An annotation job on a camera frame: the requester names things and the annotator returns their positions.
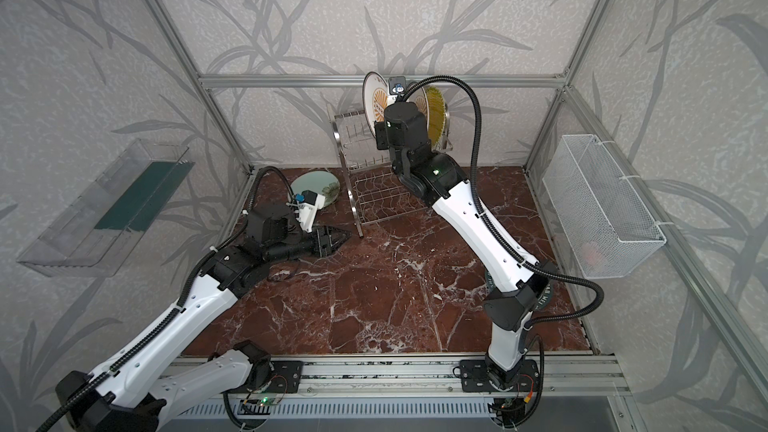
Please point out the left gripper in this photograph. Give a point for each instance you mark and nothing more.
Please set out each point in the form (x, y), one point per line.
(321, 240)

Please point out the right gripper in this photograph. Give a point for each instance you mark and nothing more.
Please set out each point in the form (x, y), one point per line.
(402, 114)

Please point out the yellow green striped plate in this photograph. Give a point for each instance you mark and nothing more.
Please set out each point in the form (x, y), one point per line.
(438, 120)

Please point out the small orange sun plate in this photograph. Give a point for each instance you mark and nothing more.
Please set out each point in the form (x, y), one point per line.
(376, 98)

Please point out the large orange sun plate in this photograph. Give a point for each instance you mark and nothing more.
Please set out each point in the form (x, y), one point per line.
(420, 98)

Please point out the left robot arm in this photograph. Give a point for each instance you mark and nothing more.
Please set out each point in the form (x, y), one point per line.
(127, 392)

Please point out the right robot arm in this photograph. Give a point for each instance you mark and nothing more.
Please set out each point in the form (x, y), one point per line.
(437, 180)

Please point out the stainless steel dish rack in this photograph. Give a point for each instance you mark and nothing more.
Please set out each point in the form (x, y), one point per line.
(375, 194)

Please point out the light green flower plate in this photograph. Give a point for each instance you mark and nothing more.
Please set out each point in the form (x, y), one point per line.
(319, 187)

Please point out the white plate green rim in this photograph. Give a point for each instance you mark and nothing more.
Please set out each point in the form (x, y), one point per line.
(543, 297)

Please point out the clear plastic tray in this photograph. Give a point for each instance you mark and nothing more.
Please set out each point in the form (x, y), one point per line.
(96, 234)

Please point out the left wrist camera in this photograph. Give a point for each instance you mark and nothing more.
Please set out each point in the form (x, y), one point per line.
(308, 204)

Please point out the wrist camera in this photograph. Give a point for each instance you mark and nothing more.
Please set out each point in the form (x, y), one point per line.
(308, 204)
(397, 86)

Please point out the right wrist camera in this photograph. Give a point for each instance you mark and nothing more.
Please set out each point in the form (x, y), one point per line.
(397, 86)

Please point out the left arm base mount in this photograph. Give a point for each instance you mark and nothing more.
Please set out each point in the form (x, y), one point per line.
(276, 377)

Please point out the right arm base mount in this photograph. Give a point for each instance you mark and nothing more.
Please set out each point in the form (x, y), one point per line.
(482, 375)

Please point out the white wire mesh basket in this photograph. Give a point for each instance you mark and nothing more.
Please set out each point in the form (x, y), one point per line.
(608, 227)

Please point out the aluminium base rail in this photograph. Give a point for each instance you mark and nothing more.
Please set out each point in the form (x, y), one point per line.
(357, 376)

